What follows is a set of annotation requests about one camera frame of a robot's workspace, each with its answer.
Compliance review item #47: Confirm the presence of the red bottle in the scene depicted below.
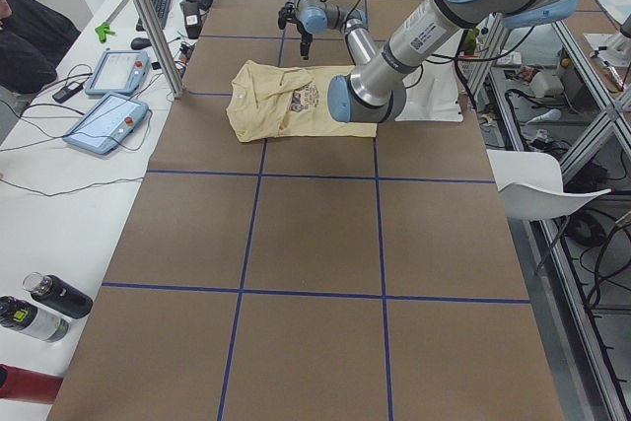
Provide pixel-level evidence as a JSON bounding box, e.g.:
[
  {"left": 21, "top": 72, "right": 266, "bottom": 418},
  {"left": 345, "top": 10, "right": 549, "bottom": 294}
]
[{"left": 1, "top": 364, "right": 63, "bottom": 404}]

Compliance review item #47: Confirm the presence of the blue teach pendant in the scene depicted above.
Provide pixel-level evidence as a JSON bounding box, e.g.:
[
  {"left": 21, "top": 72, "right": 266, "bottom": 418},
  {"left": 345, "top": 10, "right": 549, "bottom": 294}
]
[
  {"left": 62, "top": 93, "right": 149, "bottom": 156},
  {"left": 84, "top": 49, "right": 151, "bottom": 97}
]

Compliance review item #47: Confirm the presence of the green plastic clamp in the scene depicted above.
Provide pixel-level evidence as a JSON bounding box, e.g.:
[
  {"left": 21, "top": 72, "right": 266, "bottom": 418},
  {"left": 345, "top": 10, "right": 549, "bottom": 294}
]
[{"left": 95, "top": 22, "right": 116, "bottom": 43}]

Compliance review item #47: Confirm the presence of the person in black clothes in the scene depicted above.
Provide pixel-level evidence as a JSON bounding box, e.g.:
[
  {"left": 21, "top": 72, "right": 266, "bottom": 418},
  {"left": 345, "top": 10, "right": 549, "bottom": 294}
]
[{"left": 1, "top": 0, "right": 81, "bottom": 95}]

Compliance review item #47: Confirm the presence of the near blue teach pendant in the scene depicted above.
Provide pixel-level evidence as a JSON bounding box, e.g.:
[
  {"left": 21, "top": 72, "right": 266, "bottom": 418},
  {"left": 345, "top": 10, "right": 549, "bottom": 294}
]
[{"left": 62, "top": 93, "right": 149, "bottom": 156}]

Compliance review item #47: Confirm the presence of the white plastic chair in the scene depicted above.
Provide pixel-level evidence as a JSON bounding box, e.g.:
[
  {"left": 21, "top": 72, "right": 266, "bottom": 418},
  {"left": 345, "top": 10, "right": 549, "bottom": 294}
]
[{"left": 487, "top": 150, "right": 611, "bottom": 221}]

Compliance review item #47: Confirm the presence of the far blue teach pendant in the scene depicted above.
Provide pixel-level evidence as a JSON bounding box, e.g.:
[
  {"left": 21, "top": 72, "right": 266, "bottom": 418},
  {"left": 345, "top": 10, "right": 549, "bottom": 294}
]
[{"left": 84, "top": 49, "right": 151, "bottom": 97}]

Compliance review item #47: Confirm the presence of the black keyboard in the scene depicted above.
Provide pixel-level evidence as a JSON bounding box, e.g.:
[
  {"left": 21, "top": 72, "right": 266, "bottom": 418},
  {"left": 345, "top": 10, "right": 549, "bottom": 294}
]
[{"left": 151, "top": 0, "right": 173, "bottom": 29}]

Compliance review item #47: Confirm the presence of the aluminium frame post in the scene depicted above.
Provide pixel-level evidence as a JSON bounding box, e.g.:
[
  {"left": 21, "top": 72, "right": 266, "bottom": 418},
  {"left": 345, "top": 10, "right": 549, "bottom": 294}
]
[{"left": 133, "top": 0, "right": 184, "bottom": 99}]

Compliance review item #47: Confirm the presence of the black bottle clear cap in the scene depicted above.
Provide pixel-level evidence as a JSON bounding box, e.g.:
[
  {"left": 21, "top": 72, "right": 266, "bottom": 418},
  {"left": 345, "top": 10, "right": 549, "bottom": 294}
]
[{"left": 23, "top": 272, "right": 93, "bottom": 319}]

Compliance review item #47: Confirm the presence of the small black phone device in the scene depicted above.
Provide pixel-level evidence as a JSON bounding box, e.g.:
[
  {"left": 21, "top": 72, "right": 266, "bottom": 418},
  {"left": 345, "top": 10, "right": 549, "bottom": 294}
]
[{"left": 52, "top": 82, "right": 83, "bottom": 104}]

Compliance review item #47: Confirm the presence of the cream long-sleeve printed shirt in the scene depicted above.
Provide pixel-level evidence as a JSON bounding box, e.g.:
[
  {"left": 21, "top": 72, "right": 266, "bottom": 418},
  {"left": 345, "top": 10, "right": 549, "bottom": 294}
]
[{"left": 227, "top": 60, "right": 377, "bottom": 143}]

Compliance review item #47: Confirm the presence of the black computer mouse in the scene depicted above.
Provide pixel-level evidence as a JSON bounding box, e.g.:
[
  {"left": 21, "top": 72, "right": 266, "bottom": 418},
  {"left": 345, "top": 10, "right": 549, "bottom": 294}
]
[{"left": 130, "top": 37, "right": 152, "bottom": 50}]

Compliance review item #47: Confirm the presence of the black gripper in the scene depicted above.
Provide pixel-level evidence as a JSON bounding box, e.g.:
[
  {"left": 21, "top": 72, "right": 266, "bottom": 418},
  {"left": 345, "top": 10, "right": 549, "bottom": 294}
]
[{"left": 277, "top": 1, "right": 313, "bottom": 57}]

